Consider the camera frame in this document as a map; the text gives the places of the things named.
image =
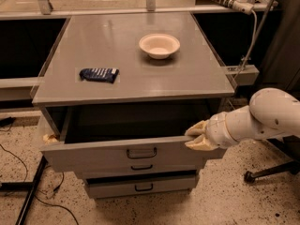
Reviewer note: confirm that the white paper bowl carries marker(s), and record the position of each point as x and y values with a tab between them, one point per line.
159	46

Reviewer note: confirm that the grey middle drawer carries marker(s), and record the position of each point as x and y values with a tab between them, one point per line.
138	169

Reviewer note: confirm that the grey bottom drawer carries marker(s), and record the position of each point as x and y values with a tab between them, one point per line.
144	186

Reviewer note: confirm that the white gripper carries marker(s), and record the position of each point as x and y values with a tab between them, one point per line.
217	130

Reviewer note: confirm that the black floor stand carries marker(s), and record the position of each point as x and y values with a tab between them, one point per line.
30	188

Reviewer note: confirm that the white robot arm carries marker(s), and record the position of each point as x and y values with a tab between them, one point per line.
271	113

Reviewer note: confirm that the blue striped snack packet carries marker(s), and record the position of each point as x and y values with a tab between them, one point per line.
101	75

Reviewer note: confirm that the grey drawer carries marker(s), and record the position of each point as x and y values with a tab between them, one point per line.
118	136
138	169
144	186

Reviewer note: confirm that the grey top drawer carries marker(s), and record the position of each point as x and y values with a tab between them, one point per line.
118	136

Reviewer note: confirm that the white power strip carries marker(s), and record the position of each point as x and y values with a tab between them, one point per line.
239	5

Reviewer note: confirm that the grey drawer cabinet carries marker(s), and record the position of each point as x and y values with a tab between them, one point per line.
192	76

